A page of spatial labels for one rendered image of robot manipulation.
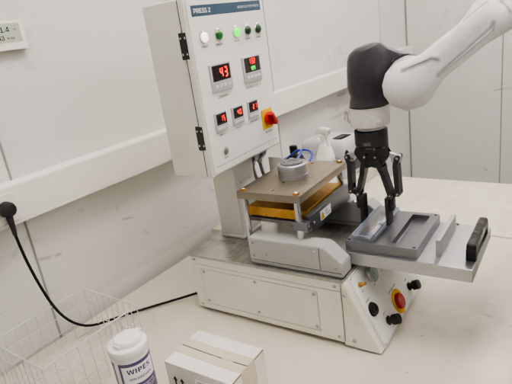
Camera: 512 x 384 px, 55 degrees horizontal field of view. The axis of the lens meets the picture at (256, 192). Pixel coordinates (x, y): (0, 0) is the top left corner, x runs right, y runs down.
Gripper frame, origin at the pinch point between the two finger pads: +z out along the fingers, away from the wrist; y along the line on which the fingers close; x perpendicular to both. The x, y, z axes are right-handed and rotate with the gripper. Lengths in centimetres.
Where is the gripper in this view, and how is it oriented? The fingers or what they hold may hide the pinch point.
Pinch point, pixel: (376, 210)
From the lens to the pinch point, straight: 121.2
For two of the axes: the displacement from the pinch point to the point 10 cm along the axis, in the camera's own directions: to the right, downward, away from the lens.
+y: 8.3, 0.7, -5.6
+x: 5.4, -3.5, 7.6
